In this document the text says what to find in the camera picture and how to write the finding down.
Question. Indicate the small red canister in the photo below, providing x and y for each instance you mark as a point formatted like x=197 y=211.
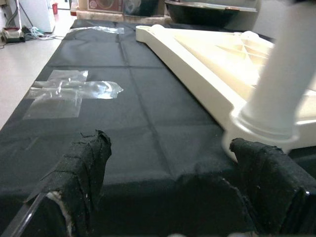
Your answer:
x=55 y=8

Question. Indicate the black wok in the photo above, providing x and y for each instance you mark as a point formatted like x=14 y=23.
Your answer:
x=197 y=17

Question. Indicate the clear tape cross patch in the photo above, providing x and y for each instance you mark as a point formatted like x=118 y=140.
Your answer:
x=74 y=91

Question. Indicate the black plastic bag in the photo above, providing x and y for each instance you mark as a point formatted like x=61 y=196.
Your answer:
x=140 y=7

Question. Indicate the beige patterned cloth cover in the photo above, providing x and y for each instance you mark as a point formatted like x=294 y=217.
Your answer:
x=103 y=16

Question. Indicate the clear plastic container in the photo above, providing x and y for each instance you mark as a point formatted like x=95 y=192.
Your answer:
x=209 y=5

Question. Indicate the cream plastic children table top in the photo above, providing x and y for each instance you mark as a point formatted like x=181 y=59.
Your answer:
x=197 y=66

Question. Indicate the small floor appliance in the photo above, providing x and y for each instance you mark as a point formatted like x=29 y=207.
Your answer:
x=13 y=34

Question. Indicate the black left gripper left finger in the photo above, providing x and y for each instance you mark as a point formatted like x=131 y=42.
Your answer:
x=74 y=177

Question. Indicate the white cabinet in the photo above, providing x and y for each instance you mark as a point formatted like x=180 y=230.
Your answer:
x=37 y=12

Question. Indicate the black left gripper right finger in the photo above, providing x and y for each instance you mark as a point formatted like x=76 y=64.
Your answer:
x=276 y=187

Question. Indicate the black tablecloth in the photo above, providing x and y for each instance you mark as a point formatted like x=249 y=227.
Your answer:
x=148 y=98

